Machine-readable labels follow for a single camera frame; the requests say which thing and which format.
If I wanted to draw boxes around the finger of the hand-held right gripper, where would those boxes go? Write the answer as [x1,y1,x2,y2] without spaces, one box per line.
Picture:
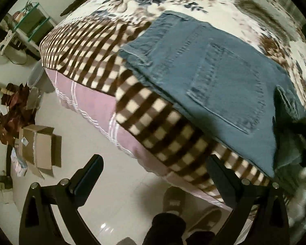
[273,112,306,139]

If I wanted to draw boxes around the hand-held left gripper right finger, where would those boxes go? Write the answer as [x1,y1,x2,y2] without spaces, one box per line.
[205,154,290,245]

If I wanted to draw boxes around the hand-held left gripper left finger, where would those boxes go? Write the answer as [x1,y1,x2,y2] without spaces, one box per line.
[19,154,104,245]

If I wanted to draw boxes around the blue denim pants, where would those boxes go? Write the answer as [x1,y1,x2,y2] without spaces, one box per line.
[119,10,306,179]

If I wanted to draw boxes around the light grey slipper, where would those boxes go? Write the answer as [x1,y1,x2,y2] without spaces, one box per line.
[187,206,223,233]

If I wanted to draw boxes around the dark grey slipper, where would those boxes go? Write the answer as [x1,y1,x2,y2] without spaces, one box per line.
[162,186,187,216]

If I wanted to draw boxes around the open cardboard box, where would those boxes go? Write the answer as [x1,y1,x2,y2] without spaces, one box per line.
[18,125,62,179]

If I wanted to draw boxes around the white and blue packet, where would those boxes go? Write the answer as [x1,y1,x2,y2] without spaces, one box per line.
[11,147,29,178]

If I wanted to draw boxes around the person's dark trouser leg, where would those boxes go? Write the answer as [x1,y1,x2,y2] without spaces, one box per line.
[143,213,217,245]

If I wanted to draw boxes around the dark red cloth heap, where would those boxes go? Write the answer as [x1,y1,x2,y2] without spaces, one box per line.
[0,82,42,145]

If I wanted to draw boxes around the grey plastic basin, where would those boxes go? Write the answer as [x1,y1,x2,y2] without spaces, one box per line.
[27,61,55,94]

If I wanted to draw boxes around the white folding stand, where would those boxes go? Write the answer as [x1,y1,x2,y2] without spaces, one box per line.
[0,29,17,55]

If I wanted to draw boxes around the glass shelf stand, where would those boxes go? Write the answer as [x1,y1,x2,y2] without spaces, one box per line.
[11,1,57,44]

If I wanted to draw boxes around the floral and checkered blanket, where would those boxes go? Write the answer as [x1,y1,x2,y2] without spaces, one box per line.
[39,0,306,206]

